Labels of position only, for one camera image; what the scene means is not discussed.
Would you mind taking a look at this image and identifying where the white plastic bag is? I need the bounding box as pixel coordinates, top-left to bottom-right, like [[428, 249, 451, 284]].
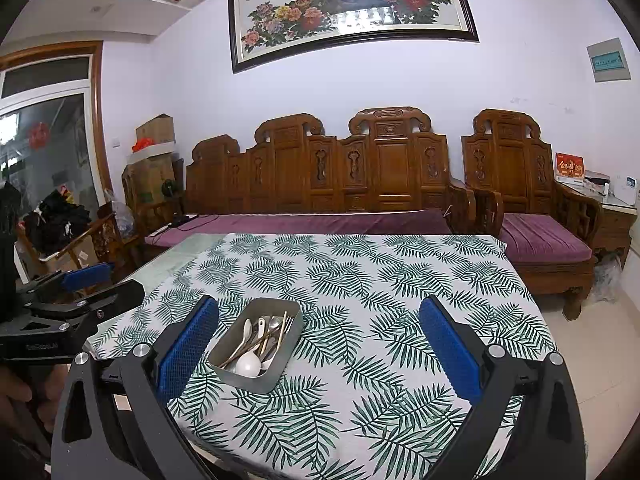
[[592, 252, 626, 303]]

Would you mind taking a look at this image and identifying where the wooden side table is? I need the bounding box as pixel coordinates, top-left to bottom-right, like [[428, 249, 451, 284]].
[[560, 182, 638, 271]]

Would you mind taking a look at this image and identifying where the grey wall electrical panel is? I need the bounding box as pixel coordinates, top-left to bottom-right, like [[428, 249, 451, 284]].
[[586, 37, 631, 83]]

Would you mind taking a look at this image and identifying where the metal spoon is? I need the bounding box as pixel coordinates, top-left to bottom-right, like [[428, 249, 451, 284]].
[[260, 315, 284, 358]]

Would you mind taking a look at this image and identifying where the red gift box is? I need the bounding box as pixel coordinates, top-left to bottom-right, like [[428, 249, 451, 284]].
[[555, 152, 586, 183]]

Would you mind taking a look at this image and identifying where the framed peacock flower painting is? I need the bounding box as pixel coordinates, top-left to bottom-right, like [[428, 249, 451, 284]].
[[227, 0, 479, 75]]

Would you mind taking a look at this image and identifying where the pile of dark clothes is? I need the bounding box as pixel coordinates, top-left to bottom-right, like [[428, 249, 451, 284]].
[[22, 187, 93, 253]]

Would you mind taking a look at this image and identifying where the green leaf print tablecloth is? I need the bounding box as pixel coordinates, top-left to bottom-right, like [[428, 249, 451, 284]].
[[90, 232, 560, 478]]

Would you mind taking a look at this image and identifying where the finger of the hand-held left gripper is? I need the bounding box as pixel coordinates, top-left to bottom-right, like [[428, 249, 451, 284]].
[[30, 279, 146, 322], [20, 262, 116, 295]]

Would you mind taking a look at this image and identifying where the white carton blue label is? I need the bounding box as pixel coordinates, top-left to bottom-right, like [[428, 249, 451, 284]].
[[617, 174, 640, 206]]

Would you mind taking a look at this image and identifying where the small cardboard box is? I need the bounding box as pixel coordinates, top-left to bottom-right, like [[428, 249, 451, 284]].
[[136, 114, 176, 147]]

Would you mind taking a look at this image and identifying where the clear plastic bag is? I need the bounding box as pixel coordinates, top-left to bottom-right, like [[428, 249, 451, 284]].
[[106, 201, 137, 243]]

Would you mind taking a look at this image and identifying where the white foam board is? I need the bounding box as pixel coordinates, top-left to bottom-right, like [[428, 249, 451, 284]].
[[126, 142, 177, 165]]

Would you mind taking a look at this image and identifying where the wooden chair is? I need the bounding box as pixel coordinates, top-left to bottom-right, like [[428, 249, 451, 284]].
[[15, 202, 143, 281]]

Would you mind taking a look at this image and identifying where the person's left hand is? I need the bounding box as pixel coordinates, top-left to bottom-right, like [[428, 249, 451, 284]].
[[0, 364, 52, 431]]

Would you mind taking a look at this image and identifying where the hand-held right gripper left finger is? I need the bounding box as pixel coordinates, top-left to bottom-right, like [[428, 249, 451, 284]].
[[50, 295, 261, 480]]

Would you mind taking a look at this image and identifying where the large white soup spoon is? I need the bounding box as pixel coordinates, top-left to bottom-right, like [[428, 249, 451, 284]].
[[235, 317, 266, 377]]

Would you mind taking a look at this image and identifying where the grey metal rectangular tray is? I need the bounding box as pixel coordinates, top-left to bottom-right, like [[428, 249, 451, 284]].
[[207, 297, 304, 395]]

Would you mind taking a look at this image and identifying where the carved wooden armchair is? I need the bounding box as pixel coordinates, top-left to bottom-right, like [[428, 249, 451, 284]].
[[461, 108, 603, 320]]

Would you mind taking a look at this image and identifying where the long purple sofa cushion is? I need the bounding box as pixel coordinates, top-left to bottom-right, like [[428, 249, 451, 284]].
[[145, 208, 453, 247]]

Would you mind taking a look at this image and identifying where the carved wooden sofa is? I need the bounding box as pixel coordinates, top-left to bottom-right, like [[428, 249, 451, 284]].
[[145, 106, 503, 248]]

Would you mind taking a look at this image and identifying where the red hanging decoration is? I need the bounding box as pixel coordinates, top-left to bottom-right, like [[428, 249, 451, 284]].
[[27, 121, 51, 150]]

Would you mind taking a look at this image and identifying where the wood framed glass door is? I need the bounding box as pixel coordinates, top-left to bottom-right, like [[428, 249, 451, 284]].
[[0, 41, 113, 221]]

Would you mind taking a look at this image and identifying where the flat white box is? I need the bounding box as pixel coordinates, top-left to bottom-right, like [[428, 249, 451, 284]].
[[582, 171, 612, 192]]

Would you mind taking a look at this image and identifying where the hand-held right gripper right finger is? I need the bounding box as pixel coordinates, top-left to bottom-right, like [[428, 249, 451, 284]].
[[418, 296, 587, 480]]

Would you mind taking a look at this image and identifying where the square purple seat cushion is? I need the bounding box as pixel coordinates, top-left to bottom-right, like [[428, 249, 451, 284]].
[[500, 212, 593, 266]]

